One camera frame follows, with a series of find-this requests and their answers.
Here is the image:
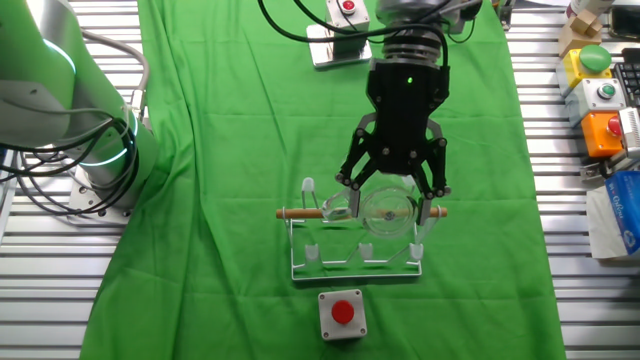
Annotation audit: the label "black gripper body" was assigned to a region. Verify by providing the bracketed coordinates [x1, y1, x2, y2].
[366, 57, 451, 176]

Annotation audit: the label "blue white box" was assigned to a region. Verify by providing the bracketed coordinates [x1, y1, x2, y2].
[585, 185, 640, 261]

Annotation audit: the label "ribbed silver camera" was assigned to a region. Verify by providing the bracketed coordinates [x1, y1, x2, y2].
[618, 106, 640, 160]

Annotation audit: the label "clear glass cup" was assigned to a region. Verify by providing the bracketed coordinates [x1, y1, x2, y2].
[322, 185, 420, 239]

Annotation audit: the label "orange box red button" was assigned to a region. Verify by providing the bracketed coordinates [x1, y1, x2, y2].
[580, 110, 626, 159]

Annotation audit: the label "black keyboard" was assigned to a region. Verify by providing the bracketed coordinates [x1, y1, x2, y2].
[612, 62, 640, 109]

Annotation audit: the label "thick grey cable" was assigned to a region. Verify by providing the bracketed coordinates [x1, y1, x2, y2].
[82, 29, 151, 121]

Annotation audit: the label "black cable loop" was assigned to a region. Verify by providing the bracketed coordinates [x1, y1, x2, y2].
[0, 118, 140, 217]

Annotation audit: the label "white wire cup rack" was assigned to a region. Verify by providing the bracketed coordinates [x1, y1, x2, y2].
[276, 177, 450, 282]

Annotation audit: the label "grey box small red button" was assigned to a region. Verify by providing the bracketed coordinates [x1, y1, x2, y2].
[324, 0, 372, 54]

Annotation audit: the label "grey box large red button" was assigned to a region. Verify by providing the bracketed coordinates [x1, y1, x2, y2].
[318, 288, 369, 342]

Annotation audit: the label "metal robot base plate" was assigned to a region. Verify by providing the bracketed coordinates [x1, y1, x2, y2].
[67, 164, 134, 227]

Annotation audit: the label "yellow box green mushroom button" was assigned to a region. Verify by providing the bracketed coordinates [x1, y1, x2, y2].
[556, 44, 613, 97]

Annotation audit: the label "grey box green button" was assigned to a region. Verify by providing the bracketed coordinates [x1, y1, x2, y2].
[564, 78, 628, 128]

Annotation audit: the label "wooden blocks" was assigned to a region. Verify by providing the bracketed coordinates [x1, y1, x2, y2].
[557, 9, 605, 57]

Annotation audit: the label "black screen device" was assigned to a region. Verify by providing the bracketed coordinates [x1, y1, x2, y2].
[608, 3, 640, 41]

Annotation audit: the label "blue tissue pack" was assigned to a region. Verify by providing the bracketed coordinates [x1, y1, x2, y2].
[603, 170, 640, 257]

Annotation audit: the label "green cloth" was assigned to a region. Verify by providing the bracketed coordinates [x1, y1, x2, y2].
[79, 0, 567, 360]

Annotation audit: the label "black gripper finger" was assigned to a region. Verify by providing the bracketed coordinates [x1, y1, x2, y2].
[334, 112, 380, 219]
[414, 117, 452, 227]

